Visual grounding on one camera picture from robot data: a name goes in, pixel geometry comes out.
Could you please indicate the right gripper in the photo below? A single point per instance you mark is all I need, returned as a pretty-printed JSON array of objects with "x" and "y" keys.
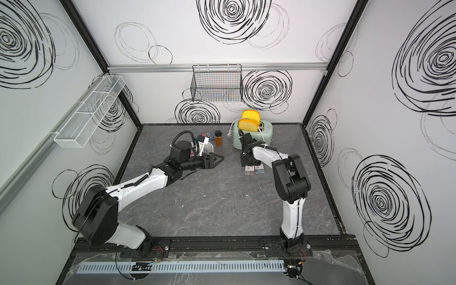
[{"x": 243, "y": 161}]

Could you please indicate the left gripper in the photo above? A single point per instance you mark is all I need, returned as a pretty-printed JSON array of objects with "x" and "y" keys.
[{"x": 209, "y": 164}]

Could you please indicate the paper clip box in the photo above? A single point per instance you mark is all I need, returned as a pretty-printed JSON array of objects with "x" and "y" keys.
[
  {"x": 249, "y": 170},
  {"x": 259, "y": 169}
]

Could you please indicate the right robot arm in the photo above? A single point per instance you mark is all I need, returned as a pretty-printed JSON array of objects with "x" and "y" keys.
[{"x": 291, "y": 183}]

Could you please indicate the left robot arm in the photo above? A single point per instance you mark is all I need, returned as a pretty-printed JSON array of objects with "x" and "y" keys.
[{"x": 96, "y": 218}]

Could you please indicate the white storage box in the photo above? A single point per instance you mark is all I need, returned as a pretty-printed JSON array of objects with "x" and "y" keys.
[{"x": 209, "y": 148}]

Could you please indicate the orange spice bottle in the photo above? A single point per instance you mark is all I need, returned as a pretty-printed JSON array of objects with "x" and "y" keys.
[{"x": 218, "y": 138}]

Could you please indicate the blue candy packet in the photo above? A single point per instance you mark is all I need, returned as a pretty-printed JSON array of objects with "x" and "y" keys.
[{"x": 211, "y": 136}]

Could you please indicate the mint green toaster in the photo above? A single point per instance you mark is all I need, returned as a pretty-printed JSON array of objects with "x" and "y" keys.
[{"x": 265, "y": 133}]

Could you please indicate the yellow toast slice front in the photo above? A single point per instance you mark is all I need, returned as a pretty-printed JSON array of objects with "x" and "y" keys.
[{"x": 246, "y": 124}]

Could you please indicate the yellow toast slice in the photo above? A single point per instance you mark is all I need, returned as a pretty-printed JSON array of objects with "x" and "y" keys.
[
  {"x": 246, "y": 124},
  {"x": 252, "y": 115}
]

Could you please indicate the yellow toast slice back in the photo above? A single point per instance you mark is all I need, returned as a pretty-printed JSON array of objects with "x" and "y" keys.
[{"x": 252, "y": 115}]

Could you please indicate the black wire basket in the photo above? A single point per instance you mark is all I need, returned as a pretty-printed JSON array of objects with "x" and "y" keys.
[{"x": 217, "y": 83}]

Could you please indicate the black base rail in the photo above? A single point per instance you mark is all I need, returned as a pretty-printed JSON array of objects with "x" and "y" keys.
[{"x": 268, "y": 246}]

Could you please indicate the white slotted cable duct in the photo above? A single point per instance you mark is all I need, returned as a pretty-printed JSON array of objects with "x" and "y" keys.
[{"x": 128, "y": 267}]

